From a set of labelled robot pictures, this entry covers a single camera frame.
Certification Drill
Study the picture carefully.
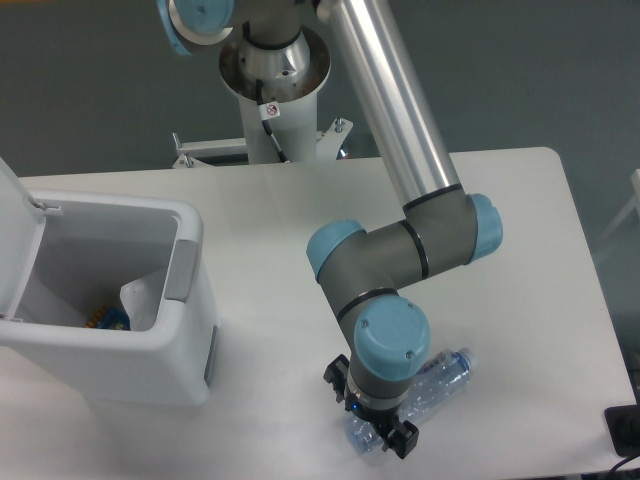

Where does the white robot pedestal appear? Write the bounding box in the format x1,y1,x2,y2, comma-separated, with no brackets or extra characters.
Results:
219,24,331,163

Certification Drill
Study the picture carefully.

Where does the white pedestal base frame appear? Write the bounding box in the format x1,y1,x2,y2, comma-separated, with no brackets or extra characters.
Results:
172,117,353,169

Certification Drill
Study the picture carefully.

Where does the white frame at right edge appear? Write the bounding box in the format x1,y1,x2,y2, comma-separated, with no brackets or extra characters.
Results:
593,169,639,266

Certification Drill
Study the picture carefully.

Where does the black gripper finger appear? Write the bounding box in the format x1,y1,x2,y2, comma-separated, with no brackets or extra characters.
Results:
378,415,419,459
323,354,349,403

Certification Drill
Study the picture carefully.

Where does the black cable on pedestal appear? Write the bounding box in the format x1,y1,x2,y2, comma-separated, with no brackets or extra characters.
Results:
254,78,291,165

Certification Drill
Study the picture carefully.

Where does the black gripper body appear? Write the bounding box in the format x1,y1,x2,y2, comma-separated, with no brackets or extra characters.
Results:
344,386,406,430

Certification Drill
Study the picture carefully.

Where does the white trash can lid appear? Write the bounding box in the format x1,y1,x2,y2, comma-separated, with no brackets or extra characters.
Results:
0,160,46,319

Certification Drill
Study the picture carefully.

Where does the white trash can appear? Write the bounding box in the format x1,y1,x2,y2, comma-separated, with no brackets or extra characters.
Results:
1,190,218,405

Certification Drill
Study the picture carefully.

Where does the clear plastic water bottle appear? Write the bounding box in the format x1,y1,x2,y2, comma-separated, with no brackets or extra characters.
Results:
344,348,477,455

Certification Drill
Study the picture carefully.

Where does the yellow blue trash in can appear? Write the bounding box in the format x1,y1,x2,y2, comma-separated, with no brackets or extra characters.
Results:
84,305,131,331

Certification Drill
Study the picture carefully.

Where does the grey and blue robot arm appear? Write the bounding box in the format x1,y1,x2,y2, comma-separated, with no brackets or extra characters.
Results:
157,1,503,457

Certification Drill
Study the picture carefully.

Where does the black device at table edge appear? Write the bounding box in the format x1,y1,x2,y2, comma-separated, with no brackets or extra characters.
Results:
604,404,639,457

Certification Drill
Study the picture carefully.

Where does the white plastic wrapper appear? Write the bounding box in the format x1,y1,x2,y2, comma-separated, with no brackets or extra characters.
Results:
120,268,167,332

